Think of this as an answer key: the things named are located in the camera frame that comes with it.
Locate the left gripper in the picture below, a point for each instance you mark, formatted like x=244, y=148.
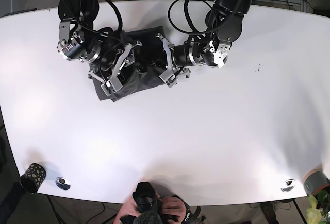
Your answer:
x=213, y=54

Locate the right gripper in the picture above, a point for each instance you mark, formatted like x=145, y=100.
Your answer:
x=85, y=46

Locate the dark grey T-shirt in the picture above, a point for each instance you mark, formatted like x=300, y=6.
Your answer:
x=149, y=61

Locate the black camera with lens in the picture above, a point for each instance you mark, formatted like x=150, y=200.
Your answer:
x=146, y=200

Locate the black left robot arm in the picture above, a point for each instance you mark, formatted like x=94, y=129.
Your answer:
x=223, y=22

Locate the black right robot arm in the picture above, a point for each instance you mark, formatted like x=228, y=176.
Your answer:
x=82, y=13

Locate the photographer right hand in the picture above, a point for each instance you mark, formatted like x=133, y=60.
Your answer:
x=173, y=206

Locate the photographer left hand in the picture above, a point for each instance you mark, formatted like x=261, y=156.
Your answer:
x=128, y=208

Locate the black cup with gold spots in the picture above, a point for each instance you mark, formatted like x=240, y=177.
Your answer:
x=33, y=177

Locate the grey plant pot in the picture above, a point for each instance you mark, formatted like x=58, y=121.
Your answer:
x=315, y=181

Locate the furry grey microphone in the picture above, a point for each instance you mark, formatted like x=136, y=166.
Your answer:
x=149, y=217

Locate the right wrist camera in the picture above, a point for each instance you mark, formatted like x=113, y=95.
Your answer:
x=111, y=86

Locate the left table cable grommet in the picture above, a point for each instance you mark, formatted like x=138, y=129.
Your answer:
x=63, y=183

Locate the table cable grommet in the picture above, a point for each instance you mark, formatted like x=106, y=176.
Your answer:
x=288, y=185
x=63, y=183

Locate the right table cable grommet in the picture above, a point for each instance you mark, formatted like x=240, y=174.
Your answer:
x=288, y=185

